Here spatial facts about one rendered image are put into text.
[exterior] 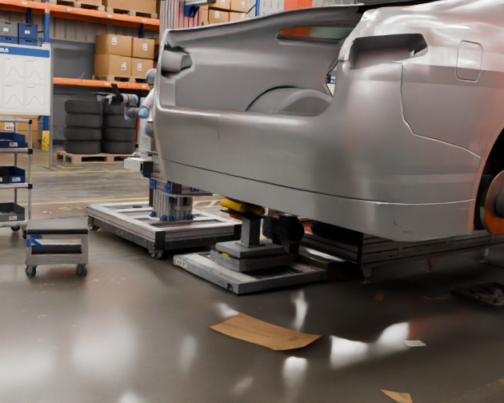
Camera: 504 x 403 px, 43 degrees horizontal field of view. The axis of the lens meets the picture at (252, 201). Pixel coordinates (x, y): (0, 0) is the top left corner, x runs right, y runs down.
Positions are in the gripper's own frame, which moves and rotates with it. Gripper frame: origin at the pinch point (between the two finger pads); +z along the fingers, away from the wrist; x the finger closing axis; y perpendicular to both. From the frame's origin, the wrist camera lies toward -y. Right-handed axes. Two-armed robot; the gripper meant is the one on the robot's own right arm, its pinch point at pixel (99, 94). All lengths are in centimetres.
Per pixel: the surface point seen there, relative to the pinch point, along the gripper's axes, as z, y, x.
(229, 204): -46, 59, -98
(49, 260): 54, 108, -33
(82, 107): -411, 101, 537
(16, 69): -251, 41, 496
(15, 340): 130, 109, -114
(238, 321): 28, 100, -176
